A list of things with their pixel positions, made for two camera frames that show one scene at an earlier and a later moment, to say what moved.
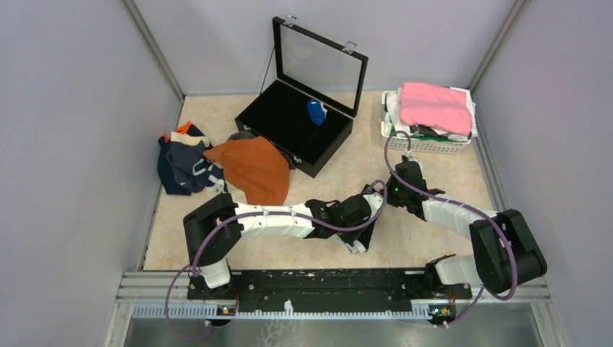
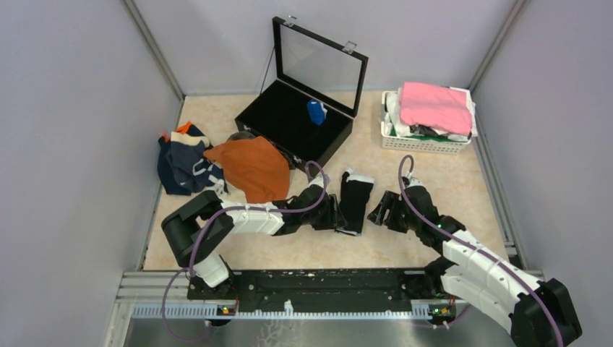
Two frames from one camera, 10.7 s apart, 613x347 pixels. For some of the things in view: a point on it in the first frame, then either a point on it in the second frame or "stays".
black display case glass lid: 311,107 stays
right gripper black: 391,199 to 391,200
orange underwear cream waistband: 256,166 stays
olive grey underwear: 240,135 stays
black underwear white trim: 356,241 to 354,199
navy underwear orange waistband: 172,186 stays
